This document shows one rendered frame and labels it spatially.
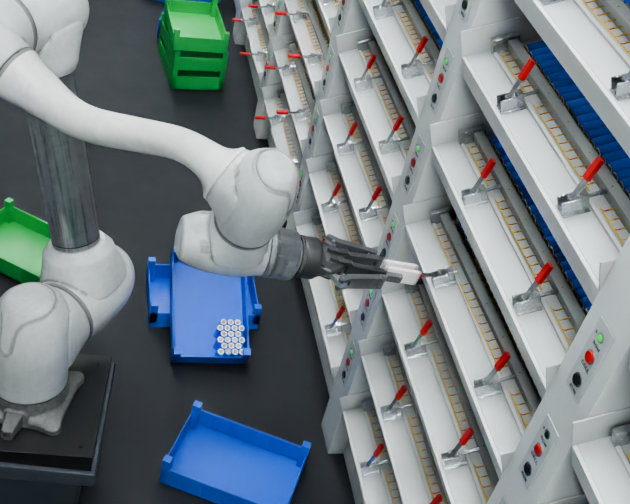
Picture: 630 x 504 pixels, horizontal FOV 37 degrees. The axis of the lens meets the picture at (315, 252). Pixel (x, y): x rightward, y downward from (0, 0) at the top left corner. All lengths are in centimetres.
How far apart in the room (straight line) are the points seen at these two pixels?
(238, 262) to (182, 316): 100
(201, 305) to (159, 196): 59
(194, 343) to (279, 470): 43
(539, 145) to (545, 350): 31
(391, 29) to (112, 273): 82
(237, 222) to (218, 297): 112
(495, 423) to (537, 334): 19
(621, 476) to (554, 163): 46
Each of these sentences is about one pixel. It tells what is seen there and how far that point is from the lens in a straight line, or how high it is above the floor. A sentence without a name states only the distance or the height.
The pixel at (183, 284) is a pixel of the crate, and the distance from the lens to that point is 257.
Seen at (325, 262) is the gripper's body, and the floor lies 79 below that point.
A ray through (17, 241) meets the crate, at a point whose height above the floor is 0.
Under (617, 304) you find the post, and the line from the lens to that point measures 122.
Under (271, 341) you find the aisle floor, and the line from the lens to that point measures 261.
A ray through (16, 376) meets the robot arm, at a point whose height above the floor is 37.
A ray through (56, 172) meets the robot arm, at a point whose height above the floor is 69.
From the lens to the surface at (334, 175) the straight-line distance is 261.
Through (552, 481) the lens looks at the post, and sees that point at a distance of 137.
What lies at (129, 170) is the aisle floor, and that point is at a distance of 314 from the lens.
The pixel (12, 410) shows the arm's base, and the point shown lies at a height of 27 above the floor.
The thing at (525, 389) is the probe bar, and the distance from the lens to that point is 156.
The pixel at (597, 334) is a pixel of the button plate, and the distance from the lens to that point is 125.
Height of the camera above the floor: 181
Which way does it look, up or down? 38 degrees down
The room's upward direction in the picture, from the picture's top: 15 degrees clockwise
